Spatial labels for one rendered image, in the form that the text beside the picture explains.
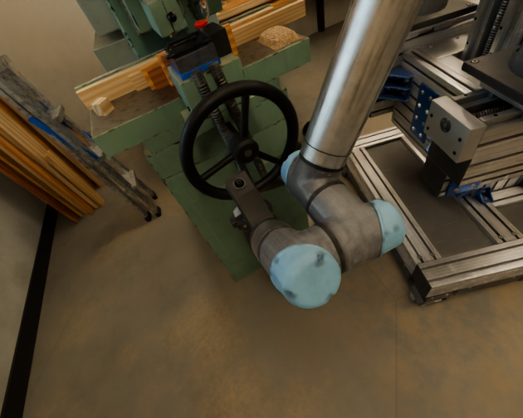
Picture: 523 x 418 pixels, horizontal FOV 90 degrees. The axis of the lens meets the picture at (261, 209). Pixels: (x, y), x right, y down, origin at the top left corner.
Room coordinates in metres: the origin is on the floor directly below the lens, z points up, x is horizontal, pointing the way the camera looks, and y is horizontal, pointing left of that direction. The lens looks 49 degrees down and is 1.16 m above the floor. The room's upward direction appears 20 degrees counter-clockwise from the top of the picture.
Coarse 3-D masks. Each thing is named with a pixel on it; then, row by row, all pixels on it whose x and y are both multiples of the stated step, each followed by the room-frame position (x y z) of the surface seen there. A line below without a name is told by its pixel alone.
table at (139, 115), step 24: (240, 48) 0.84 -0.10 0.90; (264, 48) 0.77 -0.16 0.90; (288, 48) 0.72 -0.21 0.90; (264, 72) 0.71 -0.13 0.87; (120, 96) 0.80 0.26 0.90; (144, 96) 0.74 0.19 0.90; (168, 96) 0.69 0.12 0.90; (96, 120) 0.70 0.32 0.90; (120, 120) 0.65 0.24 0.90; (144, 120) 0.64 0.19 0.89; (168, 120) 0.65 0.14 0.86; (96, 144) 0.62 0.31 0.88; (120, 144) 0.62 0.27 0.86
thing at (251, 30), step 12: (300, 0) 0.92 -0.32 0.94; (276, 12) 0.89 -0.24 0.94; (288, 12) 0.90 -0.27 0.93; (300, 12) 0.90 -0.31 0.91; (252, 24) 0.87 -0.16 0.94; (264, 24) 0.88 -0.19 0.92; (276, 24) 0.89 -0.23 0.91; (240, 36) 0.86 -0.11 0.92; (252, 36) 0.87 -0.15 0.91; (144, 84) 0.80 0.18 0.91
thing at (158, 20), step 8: (144, 0) 0.84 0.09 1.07; (152, 0) 0.80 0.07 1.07; (160, 0) 0.79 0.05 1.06; (168, 0) 0.79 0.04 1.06; (176, 0) 0.79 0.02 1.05; (144, 8) 0.86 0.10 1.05; (152, 8) 0.78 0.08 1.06; (160, 8) 0.79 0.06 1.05; (168, 8) 0.79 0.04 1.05; (176, 8) 0.79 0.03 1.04; (152, 16) 0.78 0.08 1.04; (160, 16) 0.78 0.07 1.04; (152, 24) 0.86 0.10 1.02; (160, 24) 0.78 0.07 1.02; (168, 24) 0.79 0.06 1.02; (176, 24) 0.79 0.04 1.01; (184, 24) 0.79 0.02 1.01; (160, 32) 0.78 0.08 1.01; (168, 32) 0.78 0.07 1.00
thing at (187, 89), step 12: (228, 60) 0.60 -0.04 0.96; (240, 60) 0.60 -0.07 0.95; (204, 72) 0.59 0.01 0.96; (228, 72) 0.59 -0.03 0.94; (240, 72) 0.60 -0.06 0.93; (180, 84) 0.57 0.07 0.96; (192, 84) 0.57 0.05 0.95; (216, 84) 0.58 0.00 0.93; (192, 96) 0.57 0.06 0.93; (192, 108) 0.57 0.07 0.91
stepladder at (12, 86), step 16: (0, 64) 1.32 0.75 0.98; (0, 80) 1.27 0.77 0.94; (16, 80) 1.45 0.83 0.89; (16, 96) 1.26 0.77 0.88; (32, 96) 1.44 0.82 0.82; (32, 112) 1.26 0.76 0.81; (48, 112) 1.40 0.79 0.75; (64, 112) 1.41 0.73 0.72; (48, 128) 1.27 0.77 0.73; (64, 128) 1.31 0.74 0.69; (80, 128) 1.47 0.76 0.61; (64, 144) 1.27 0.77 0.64; (80, 144) 1.29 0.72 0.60; (80, 160) 1.27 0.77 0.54; (96, 160) 1.28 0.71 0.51; (112, 160) 1.43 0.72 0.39; (96, 176) 1.27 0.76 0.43; (112, 176) 1.27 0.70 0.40; (128, 176) 1.42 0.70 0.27; (128, 192) 1.29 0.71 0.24; (160, 208) 1.33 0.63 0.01
